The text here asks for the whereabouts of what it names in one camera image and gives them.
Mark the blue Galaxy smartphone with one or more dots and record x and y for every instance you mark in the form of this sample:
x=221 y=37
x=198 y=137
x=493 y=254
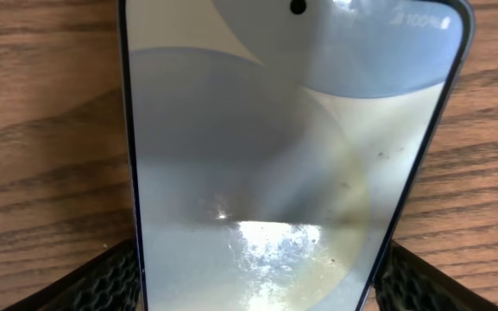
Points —
x=273 y=143

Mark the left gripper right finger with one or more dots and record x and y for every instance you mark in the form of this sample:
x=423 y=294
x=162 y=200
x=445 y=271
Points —
x=406 y=282

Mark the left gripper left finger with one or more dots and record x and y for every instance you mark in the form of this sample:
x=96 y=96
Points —
x=108 y=282

